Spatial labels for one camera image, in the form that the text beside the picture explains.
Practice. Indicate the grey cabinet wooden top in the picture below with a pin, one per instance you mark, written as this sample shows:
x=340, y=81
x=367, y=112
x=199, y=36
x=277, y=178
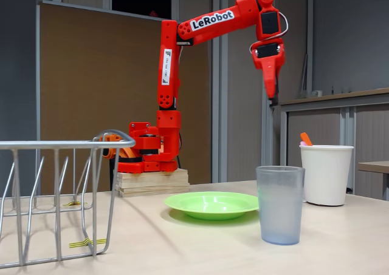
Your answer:
x=370, y=129

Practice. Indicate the green plastic plate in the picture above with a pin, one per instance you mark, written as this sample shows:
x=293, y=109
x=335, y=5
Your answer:
x=209, y=205

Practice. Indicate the translucent plastic tumbler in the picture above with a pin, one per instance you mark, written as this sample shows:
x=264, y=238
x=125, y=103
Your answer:
x=279, y=214

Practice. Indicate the wooden base block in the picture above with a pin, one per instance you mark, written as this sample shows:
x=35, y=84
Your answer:
x=152, y=184

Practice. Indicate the grey leaning bar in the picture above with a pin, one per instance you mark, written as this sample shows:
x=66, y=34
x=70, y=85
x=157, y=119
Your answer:
x=304, y=74

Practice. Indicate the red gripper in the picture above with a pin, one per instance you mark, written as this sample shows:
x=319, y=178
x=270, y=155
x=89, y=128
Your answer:
x=268, y=59

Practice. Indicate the orange plastic knife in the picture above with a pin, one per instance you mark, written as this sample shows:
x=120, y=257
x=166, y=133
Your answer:
x=306, y=139

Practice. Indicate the brown side table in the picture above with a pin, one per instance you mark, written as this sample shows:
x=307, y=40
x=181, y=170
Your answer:
x=373, y=166

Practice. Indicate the brown partition board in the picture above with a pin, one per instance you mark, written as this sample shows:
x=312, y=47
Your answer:
x=76, y=74

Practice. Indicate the orange plastic clamp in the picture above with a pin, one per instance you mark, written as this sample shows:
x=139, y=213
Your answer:
x=114, y=137

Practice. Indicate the red robot arm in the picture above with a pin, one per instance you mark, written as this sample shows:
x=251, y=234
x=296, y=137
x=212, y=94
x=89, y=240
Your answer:
x=246, y=11

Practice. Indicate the yellow black striped tape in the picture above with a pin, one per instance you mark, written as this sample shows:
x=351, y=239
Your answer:
x=71, y=204
x=76, y=244

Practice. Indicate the small red background object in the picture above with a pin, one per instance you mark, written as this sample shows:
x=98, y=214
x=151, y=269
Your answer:
x=152, y=14

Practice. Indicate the white paper cup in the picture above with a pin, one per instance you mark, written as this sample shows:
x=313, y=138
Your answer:
x=328, y=178

